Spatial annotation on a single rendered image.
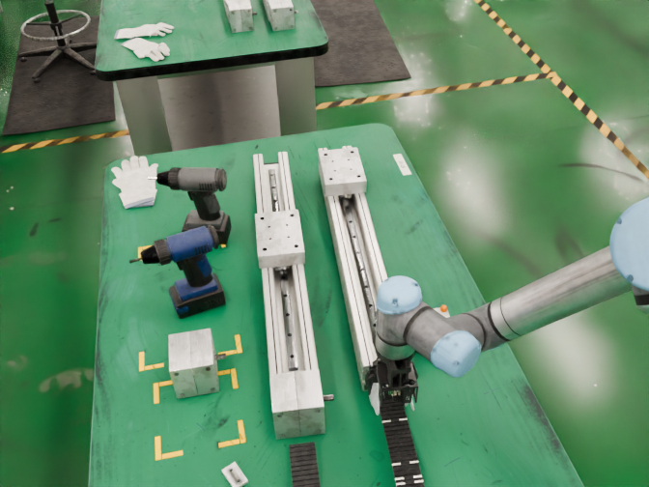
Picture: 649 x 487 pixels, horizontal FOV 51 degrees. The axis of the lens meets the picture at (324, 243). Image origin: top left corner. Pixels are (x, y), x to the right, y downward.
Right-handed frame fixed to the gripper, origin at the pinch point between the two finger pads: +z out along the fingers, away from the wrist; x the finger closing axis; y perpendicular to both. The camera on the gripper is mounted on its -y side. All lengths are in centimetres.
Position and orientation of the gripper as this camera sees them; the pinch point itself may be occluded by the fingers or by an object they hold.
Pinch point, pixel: (389, 400)
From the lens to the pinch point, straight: 143.6
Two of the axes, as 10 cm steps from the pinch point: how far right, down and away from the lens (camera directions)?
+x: 9.9, -1.0, 0.7
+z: 0.3, 7.4, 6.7
